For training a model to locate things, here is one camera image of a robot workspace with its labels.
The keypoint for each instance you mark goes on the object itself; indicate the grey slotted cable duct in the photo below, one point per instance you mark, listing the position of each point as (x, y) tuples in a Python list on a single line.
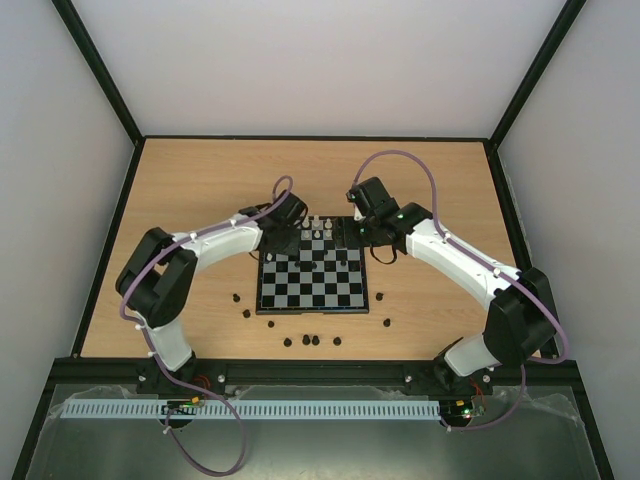
[(253, 410)]

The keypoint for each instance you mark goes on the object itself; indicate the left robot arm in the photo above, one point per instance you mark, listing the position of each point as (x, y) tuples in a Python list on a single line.
[(155, 282)]

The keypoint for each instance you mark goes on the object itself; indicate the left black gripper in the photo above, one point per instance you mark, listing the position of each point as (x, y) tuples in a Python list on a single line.
[(292, 248)]

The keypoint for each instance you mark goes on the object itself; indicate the black silver chess board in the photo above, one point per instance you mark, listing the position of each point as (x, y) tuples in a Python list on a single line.
[(282, 289)]

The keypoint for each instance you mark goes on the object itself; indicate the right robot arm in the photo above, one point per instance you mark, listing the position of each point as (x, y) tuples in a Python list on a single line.
[(519, 304)]

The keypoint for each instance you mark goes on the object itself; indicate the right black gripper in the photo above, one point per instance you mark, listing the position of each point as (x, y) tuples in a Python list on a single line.
[(367, 234)]

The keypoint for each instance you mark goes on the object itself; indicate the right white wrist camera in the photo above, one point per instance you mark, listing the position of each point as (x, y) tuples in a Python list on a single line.
[(358, 216)]

